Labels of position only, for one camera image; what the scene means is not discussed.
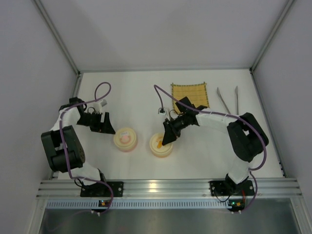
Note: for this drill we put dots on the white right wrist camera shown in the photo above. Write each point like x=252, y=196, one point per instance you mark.
x=163, y=111

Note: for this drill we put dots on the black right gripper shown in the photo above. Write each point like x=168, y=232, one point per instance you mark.
x=170, y=127

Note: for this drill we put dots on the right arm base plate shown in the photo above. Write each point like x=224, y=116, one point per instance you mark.
x=225, y=188

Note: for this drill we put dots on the right upright frame post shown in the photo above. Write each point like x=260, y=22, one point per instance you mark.
x=272, y=34

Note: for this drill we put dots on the metal tongs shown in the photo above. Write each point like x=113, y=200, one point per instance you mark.
x=230, y=107

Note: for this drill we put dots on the pink bowl white inside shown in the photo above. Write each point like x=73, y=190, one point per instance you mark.
x=125, y=143

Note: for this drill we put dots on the bamboo mat green edge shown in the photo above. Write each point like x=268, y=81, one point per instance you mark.
x=196, y=93

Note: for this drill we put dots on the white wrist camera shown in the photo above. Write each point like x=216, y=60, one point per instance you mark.
x=163, y=111
x=99, y=105

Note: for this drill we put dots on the orange bowl white inside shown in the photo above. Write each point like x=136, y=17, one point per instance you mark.
x=162, y=152

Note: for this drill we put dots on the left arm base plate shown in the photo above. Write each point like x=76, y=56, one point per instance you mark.
x=101, y=190

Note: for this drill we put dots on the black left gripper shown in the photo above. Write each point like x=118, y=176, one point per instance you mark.
x=102, y=122

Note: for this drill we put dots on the slotted grey cable duct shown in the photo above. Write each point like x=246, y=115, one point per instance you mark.
x=100, y=204

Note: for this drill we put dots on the left upright frame post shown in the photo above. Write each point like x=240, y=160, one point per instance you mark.
x=56, y=35

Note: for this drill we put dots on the upright frame post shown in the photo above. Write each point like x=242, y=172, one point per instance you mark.
x=56, y=35
x=272, y=34

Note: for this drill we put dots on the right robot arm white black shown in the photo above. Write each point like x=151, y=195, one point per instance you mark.
x=247, y=138

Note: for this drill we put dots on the cream lid with pink handle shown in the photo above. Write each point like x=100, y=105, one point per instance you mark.
x=125, y=132

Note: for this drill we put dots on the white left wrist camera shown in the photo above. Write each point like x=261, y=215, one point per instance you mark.
x=99, y=105

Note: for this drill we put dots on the aluminium frame rail front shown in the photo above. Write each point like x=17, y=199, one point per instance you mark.
x=171, y=189

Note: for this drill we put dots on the cream lid with orange handle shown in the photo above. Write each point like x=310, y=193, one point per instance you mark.
x=156, y=141

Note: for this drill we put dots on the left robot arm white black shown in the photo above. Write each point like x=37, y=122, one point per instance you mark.
x=62, y=146

